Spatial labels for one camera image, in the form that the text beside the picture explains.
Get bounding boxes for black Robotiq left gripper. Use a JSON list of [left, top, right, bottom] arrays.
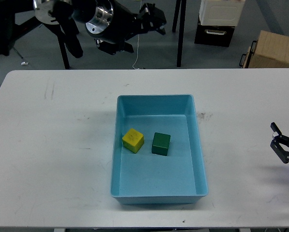
[[85, 0, 167, 55]]

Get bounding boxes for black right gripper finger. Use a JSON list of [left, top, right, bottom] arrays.
[[270, 122, 289, 164]]

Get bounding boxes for green wooden cube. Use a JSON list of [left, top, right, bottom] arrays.
[[151, 132, 171, 156]]

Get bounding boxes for yellow wooden cube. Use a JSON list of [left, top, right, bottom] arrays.
[[122, 128, 144, 153]]

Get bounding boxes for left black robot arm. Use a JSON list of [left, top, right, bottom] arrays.
[[0, 0, 167, 58]]

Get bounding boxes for white storage box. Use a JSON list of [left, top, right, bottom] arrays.
[[199, 0, 245, 27]]

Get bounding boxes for black storage box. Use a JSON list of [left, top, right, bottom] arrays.
[[194, 19, 235, 47]]

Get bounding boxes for black right stand legs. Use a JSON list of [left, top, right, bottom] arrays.
[[172, 0, 187, 67]]

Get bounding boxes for black stand legs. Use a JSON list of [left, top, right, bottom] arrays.
[[172, 0, 187, 67], [46, 24, 70, 70]]

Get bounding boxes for beige wooden cabinet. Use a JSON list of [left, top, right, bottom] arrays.
[[239, 30, 289, 68]]

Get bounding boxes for black left stand legs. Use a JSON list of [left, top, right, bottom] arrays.
[[46, 24, 70, 70]]

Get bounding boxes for light blue plastic bin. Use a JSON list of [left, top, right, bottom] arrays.
[[110, 95, 208, 204]]

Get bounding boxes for white hanging cable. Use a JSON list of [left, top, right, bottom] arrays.
[[132, 33, 145, 70]]

